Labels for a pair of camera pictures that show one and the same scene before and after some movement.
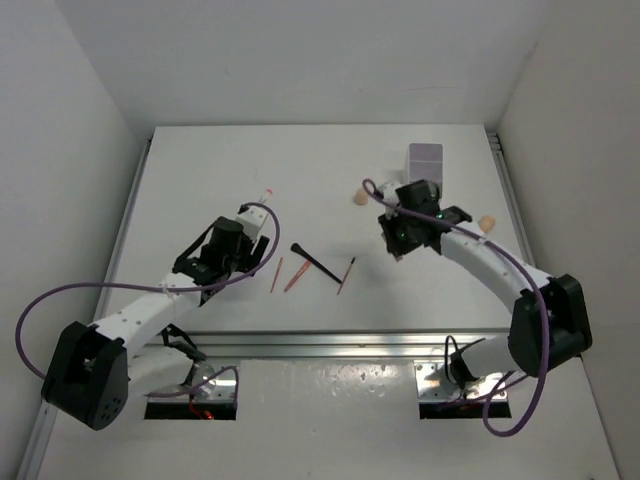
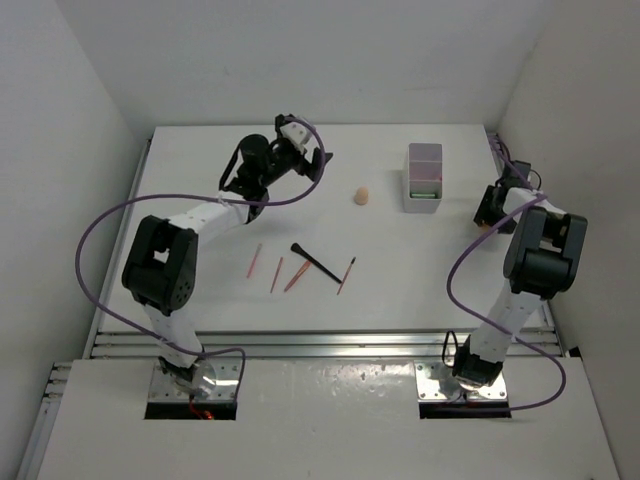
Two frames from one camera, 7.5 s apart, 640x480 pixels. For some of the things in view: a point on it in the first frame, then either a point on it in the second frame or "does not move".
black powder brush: x=297 y=249 does not move
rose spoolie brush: x=346 y=274 does not move
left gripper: x=250 y=257 -> x=309 y=168
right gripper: x=394 y=246 -> x=484 y=215
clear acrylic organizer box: x=426 y=163 does not move
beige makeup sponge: x=361 y=197 does not move
